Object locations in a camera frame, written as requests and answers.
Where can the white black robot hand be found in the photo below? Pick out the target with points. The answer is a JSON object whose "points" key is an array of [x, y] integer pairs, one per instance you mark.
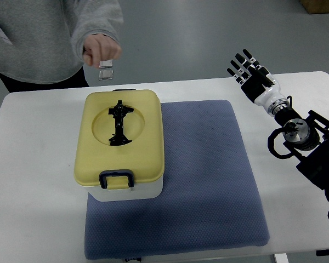
{"points": [[256, 82]]}

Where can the person's bare hand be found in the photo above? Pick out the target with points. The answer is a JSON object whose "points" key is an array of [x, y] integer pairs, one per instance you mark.
{"points": [[98, 48]]}

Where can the yellow box lid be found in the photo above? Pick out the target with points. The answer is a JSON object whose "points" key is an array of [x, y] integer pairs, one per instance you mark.
{"points": [[121, 142]]}

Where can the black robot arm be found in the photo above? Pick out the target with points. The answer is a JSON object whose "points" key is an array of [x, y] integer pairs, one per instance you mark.
{"points": [[307, 139]]}

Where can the brown cardboard box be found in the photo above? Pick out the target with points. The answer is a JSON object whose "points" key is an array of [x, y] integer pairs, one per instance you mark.
{"points": [[316, 6]]}

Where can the white storage box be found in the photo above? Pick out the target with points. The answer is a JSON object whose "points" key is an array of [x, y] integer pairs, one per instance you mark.
{"points": [[139, 191]]}

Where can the upper metal floor plate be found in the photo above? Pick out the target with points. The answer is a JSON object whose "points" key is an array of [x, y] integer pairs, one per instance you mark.
{"points": [[106, 64]]}

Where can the metal floor plate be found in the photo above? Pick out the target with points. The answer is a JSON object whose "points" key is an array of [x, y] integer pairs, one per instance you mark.
{"points": [[106, 75], [106, 64]]}

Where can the lower metal floor plate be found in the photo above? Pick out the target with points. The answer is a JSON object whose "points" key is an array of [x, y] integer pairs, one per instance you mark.
{"points": [[106, 75]]}

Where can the grey sweatshirt person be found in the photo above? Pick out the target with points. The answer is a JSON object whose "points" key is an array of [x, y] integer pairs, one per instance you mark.
{"points": [[41, 42]]}

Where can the blue padded mat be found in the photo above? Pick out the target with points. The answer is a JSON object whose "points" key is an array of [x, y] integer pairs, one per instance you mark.
{"points": [[209, 200]]}

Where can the black table bracket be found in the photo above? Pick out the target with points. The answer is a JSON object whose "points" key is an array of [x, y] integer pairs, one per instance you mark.
{"points": [[324, 252]]}

